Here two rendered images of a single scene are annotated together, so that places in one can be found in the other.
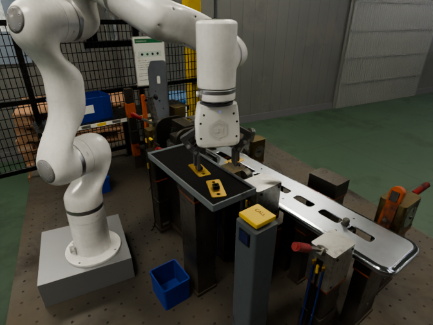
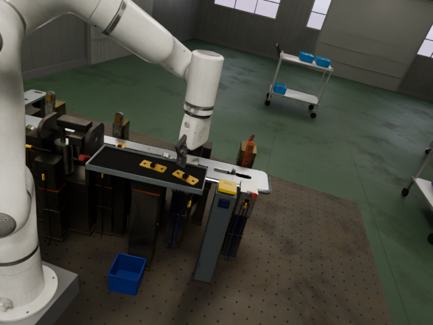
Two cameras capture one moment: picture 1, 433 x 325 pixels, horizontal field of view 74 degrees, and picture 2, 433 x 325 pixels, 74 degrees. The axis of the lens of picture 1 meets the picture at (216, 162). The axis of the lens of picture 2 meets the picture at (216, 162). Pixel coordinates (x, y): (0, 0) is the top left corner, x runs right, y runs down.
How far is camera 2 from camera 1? 0.62 m
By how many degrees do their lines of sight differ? 49
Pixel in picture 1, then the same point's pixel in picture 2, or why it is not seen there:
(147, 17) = (162, 49)
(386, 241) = (256, 175)
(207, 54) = (210, 82)
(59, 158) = (20, 203)
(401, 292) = not seen: hidden behind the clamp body
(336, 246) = (252, 188)
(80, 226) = (25, 271)
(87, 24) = (28, 31)
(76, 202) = (21, 247)
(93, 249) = (37, 289)
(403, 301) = not seen: hidden behind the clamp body
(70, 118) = (20, 150)
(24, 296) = not seen: outside the picture
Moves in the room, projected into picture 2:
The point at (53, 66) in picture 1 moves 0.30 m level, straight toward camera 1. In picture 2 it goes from (12, 92) to (158, 135)
